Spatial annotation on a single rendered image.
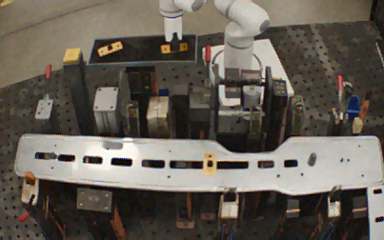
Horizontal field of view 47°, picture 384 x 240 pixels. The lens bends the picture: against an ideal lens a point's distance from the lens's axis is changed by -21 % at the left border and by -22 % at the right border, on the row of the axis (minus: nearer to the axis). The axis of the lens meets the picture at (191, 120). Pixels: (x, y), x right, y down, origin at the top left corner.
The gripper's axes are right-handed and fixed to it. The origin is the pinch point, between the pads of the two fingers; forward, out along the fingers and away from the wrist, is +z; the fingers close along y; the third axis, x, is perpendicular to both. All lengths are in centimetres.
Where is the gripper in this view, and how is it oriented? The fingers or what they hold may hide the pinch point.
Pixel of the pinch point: (173, 43)
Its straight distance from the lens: 173.8
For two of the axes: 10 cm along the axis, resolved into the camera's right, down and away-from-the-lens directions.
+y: 1.3, 7.8, -6.1
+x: 9.9, -1.1, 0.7
